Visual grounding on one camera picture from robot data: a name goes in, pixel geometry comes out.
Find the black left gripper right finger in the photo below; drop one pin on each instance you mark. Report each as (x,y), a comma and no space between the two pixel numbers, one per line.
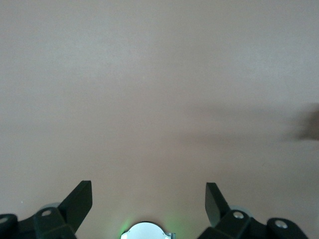
(216,206)

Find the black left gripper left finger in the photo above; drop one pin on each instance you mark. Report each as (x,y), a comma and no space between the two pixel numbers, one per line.
(72,209)

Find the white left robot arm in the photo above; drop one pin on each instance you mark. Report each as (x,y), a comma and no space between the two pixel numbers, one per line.
(144,231)

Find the brown table cover sheet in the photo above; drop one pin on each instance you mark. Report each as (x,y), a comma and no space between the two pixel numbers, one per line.
(99,74)

